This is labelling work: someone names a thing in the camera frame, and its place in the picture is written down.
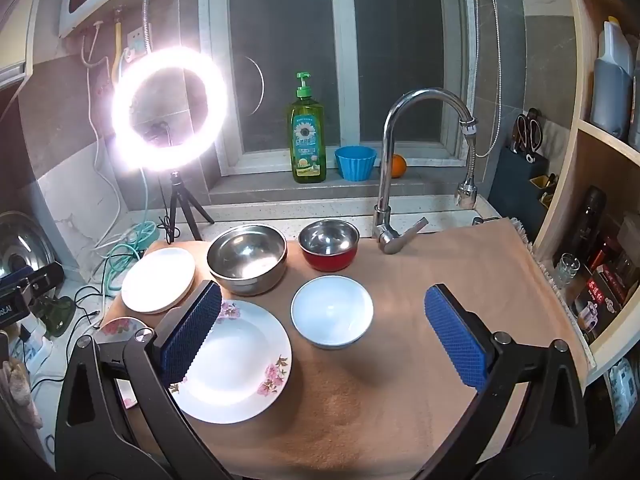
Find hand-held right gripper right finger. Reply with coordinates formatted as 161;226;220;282
424;284;591;480

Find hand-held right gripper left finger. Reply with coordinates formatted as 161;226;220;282
54;280;236;480

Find large floral plate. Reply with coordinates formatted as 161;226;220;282
167;299;293;425

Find plain white plate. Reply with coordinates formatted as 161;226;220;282
121;247;197;315

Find small floral plate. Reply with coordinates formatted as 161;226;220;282
97;316;151;411

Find large steel bowl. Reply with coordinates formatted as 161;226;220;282
206;224;288;296

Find white ceramic bowl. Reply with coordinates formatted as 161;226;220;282
291;275;375;351

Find red steel bowl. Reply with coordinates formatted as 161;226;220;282
298;220;361;273

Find person's left hand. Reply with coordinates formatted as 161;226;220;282
0;332;43;428

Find steel pot lid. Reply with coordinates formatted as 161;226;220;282
0;211;56;281

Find white power strip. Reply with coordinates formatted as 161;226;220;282
20;330;53;366

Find tan cloth mat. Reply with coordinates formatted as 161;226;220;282
97;217;593;480

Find black tripod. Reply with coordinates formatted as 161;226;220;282
159;170;216;243

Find small glass cup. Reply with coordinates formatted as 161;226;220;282
554;252;581;288

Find red box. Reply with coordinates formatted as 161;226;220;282
575;264;628;343

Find black knife block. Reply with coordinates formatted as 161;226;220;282
487;145;551;233

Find dark bottle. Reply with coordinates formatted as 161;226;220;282
567;185;607;266

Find chrome faucet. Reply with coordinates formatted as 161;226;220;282
372;87;481;256

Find blue ribbed cup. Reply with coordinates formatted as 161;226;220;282
334;146;377;182

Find green dish soap bottle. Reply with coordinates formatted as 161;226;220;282
290;71;328;184

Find scissors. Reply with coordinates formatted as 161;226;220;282
515;108;543;156

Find wooden shelf unit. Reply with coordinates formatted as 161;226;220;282
530;0;640;386

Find dark liquid jug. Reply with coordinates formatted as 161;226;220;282
592;20;636;140

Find window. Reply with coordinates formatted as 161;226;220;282
200;0;476;176

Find black cable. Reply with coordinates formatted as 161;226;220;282
30;215;181;456

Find green hose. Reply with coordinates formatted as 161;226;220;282
102;222;158;293

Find white cable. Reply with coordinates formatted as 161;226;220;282
80;20;132;286

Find ring light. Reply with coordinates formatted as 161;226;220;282
111;46;230;173

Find bead chain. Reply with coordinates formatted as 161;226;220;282
470;0;503;158

